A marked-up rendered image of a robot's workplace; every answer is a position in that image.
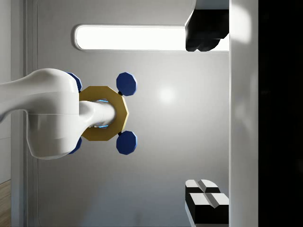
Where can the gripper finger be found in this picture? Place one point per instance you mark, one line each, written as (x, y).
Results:
(208, 26)
(208, 212)

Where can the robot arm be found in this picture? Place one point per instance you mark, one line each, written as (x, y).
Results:
(47, 106)

